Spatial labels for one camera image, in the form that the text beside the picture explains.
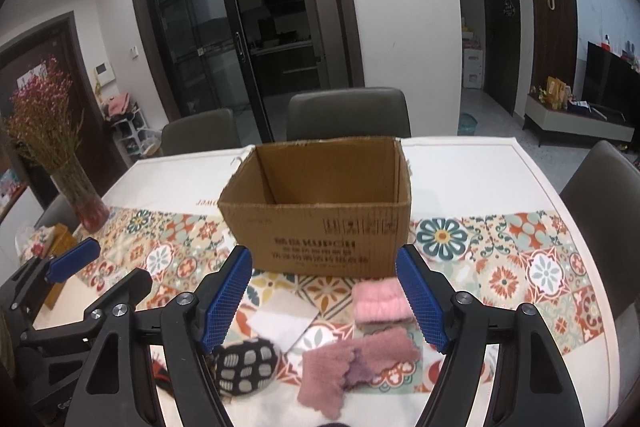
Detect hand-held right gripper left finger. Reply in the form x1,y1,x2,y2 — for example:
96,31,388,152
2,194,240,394
75,246,253,427

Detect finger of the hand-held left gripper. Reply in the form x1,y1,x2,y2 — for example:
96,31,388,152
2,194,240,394
20,269,153,343
0,237,101,323

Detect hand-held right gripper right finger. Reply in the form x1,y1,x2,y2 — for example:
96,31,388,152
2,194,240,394
395,244,586,427

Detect pink fluffy cloth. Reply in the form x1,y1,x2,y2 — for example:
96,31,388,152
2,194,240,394
351,279,416,325

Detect white paper napkin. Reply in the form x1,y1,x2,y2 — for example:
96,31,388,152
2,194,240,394
247,289,318,353

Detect black white patterned knit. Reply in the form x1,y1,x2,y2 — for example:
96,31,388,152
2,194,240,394
212,337,280,403

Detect purple cloth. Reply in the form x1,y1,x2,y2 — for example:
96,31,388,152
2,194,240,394
342,349,373,390

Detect brown cardboard box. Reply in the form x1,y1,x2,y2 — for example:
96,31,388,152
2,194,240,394
217,136,413,280

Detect mauve towel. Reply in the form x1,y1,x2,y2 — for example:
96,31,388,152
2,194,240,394
297,326,421,408

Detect yellow box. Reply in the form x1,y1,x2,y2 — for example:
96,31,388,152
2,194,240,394
42,223,81,310

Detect grey dining chair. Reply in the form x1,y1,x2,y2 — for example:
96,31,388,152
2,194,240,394
560,140,640,333
35,194,81,233
161,108,243,158
286,88,412,142

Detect glass vase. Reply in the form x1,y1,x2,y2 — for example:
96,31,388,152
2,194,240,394
50,157,111,232

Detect floral patterned tablecloth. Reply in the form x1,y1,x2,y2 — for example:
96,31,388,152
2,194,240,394
20,138,623,427

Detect white shoe rack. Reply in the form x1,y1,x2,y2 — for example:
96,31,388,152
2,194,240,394
107,104,161,160

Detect pink dried flower bouquet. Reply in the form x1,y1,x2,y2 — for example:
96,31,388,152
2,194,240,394
2,57,86,188

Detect pink clothing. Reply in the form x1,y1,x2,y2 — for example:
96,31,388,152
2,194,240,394
102,94,133,118

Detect glass vase dried pink flowers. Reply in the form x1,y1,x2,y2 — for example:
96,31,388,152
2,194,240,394
0,12,126,218

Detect low television cabinet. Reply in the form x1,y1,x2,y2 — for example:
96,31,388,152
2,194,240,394
522,93,636,149

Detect white drawer cabinet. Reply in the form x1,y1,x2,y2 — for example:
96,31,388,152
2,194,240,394
462,47,485,90

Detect yellow bags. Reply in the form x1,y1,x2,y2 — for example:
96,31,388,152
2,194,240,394
542,77,568,110

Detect dark sliding glass door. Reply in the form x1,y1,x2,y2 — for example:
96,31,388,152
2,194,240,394
127,0,276,142

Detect dark wooden door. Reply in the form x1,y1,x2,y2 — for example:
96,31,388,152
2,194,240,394
477,0,523,115

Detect black television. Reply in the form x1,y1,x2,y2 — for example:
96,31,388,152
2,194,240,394
585,42,640,128

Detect tall cabinet with gold handles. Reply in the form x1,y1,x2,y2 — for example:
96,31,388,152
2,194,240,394
517,0,581,122

